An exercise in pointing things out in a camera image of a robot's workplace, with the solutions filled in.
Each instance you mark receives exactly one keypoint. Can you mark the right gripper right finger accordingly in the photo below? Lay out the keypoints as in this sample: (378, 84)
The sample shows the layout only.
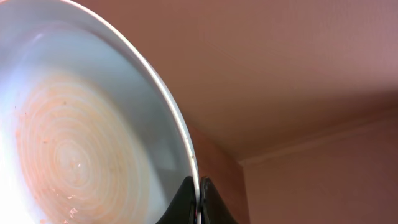
(212, 207)

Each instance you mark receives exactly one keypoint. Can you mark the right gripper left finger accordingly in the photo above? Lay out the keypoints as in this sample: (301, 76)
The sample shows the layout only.
(182, 209)

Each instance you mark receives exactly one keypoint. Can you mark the white plate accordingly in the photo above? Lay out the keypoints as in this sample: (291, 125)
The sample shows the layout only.
(89, 131)

